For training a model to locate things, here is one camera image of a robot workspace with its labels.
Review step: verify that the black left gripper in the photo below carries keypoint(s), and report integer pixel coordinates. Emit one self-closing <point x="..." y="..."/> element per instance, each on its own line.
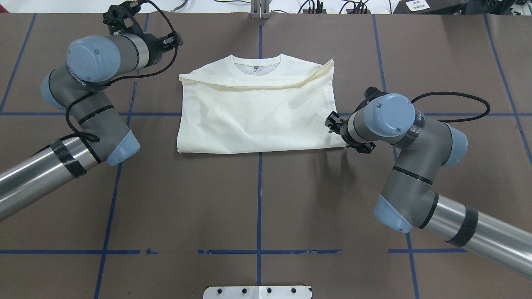
<point x="155" y="43"/>

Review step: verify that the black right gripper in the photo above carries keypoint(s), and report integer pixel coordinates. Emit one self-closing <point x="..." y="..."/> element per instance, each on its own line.
<point x="343" y="127"/>

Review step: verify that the cream long-sleeve cat shirt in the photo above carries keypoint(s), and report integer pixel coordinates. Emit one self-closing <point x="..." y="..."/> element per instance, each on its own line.
<point x="236" y="105"/>

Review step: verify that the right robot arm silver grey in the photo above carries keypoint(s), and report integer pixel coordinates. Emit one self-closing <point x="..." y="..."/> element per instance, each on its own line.
<point x="407" y="200"/>

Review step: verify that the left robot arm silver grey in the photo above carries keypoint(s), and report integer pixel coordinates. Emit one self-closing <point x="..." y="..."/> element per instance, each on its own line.
<point x="99" y="134"/>

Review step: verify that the black box with label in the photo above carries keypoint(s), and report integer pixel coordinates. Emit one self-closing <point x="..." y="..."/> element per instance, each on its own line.
<point x="429" y="7"/>

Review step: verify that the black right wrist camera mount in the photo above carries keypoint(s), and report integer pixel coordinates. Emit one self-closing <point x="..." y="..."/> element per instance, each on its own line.
<point x="372" y="93"/>

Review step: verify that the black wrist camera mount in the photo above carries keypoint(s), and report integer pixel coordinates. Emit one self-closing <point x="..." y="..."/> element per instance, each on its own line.
<point x="372" y="93"/>
<point x="120" y="18"/>

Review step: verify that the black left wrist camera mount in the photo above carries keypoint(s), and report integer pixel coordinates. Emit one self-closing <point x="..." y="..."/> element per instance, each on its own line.
<point x="120" y="18"/>

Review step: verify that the aluminium frame post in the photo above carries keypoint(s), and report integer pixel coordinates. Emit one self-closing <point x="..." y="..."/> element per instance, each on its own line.
<point x="260" y="9"/>

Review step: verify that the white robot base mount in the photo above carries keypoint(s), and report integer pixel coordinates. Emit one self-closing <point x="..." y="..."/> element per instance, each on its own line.
<point x="259" y="292"/>

